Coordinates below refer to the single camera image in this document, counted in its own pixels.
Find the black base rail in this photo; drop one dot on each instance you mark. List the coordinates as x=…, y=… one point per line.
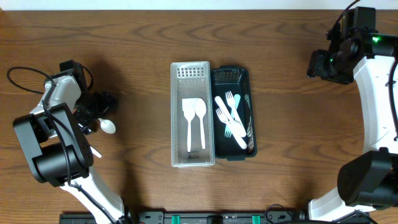
x=271, y=216

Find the white plastic utensil handle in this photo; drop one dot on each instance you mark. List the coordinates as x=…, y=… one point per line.
x=107, y=126

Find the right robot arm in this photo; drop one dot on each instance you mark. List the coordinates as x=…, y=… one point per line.
x=369, y=182

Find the white plastic spoon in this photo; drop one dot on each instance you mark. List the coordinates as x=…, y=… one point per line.
x=95, y=152
x=189, y=114
x=200, y=110
x=238, y=126

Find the clear plastic basket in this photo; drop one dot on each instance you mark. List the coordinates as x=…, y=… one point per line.
x=191, y=80

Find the white plastic fork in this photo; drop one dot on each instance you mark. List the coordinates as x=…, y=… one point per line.
x=227, y=132
x=223, y=118
x=231, y=103

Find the white plastic fork top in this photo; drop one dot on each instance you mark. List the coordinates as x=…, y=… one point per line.
x=227, y=132

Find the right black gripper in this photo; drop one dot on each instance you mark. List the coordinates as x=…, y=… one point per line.
x=315, y=64

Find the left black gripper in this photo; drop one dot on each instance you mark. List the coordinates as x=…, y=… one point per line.
x=94, y=109

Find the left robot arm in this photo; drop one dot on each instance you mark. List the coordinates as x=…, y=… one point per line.
x=58, y=152

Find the black plastic basket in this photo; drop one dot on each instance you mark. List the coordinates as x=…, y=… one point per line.
x=235, y=79

